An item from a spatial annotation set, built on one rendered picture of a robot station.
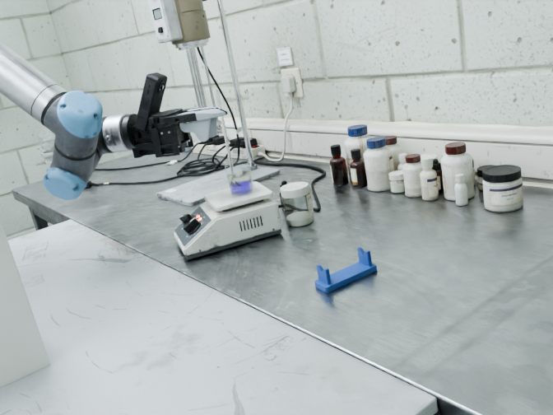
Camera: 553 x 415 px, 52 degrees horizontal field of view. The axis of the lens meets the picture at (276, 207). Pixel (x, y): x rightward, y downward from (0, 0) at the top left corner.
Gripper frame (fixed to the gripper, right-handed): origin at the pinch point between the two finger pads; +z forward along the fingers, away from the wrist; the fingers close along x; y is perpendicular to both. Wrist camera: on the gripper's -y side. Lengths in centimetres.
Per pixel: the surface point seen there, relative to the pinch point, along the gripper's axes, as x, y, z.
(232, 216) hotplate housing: 6.2, 19.4, 1.0
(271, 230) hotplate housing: 2.1, 24.3, 6.9
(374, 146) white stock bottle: -22.4, 15.2, 25.3
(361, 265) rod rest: 19.3, 24.6, 27.1
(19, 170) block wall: -152, 39, -190
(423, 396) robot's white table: 50, 26, 38
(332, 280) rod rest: 24.2, 24.7, 23.2
